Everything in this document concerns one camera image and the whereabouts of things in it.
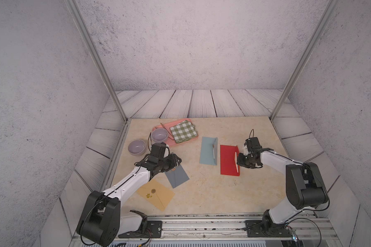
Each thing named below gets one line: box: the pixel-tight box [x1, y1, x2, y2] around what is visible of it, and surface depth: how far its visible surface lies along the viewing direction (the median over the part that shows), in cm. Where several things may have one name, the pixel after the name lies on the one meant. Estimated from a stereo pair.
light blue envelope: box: [199, 136, 218, 166], surface depth 104 cm
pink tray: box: [152, 119, 199, 147], surface depth 114 cm
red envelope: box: [220, 144, 241, 177], surface depth 101 cm
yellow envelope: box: [136, 179, 176, 212], surface depth 86 cm
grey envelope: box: [164, 164, 190, 189], surface depth 93 cm
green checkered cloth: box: [169, 119, 199, 144], surface depth 113 cm
